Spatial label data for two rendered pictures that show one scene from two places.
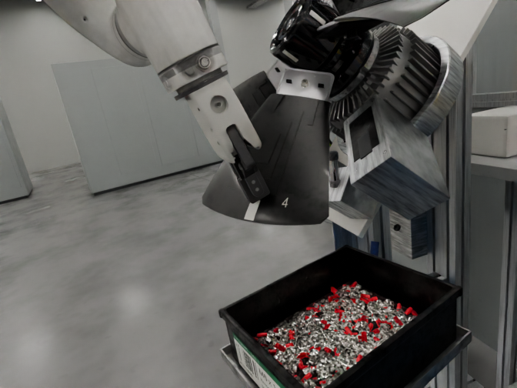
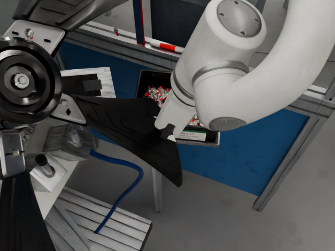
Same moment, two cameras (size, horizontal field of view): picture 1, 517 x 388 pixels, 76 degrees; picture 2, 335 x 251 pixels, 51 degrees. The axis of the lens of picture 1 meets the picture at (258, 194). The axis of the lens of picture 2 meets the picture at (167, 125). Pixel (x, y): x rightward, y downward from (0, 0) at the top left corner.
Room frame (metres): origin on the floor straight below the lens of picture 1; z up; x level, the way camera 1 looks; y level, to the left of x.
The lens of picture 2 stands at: (0.76, 0.23, 1.59)
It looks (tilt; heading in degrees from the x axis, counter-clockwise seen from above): 58 degrees down; 217
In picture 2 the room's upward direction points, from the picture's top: straight up
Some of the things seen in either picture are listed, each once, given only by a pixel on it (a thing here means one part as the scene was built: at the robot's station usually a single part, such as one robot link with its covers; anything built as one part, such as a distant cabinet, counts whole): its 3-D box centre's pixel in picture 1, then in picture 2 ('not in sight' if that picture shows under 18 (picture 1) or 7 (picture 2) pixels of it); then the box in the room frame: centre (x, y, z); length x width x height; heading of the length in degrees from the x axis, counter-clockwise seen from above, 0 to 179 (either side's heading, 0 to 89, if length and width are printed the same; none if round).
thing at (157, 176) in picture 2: not in sight; (157, 174); (0.36, -0.12, 0.40); 0.03 x 0.03 x 0.80; 30
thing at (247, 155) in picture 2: not in sight; (173, 127); (0.18, -0.18, 0.45); 0.82 x 0.01 x 0.66; 105
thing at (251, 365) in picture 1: (338, 324); (177, 105); (0.32, -0.07, 0.85); 0.22 x 0.17 x 0.07; 120
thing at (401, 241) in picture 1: (420, 211); not in sight; (0.86, -0.44, 0.73); 0.15 x 0.09 x 0.22; 105
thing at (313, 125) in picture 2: not in sight; (280, 172); (0.07, 0.24, 0.39); 0.04 x 0.04 x 0.78; 15
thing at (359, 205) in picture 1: (351, 193); (68, 143); (0.59, -0.17, 0.91); 0.12 x 0.08 x 0.12; 105
